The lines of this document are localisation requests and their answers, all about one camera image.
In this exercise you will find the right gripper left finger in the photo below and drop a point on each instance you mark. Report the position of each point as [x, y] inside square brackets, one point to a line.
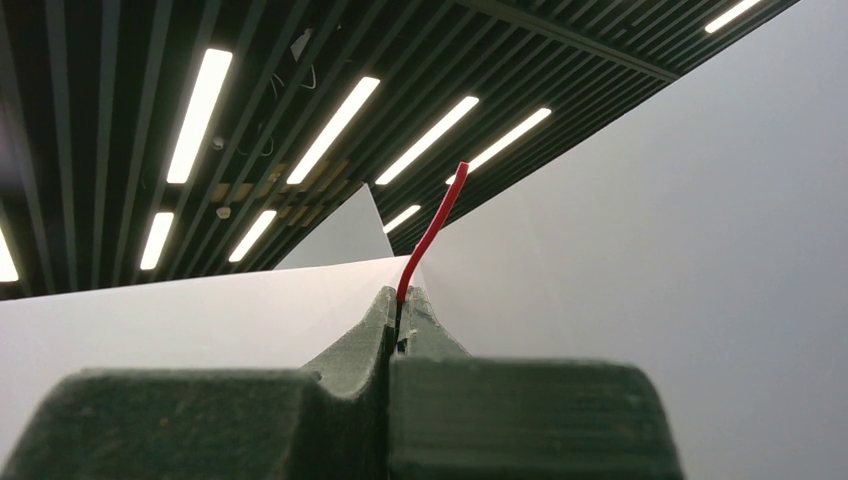
[324, 420]

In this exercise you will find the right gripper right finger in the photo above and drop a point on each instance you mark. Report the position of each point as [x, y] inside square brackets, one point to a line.
[452, 415]

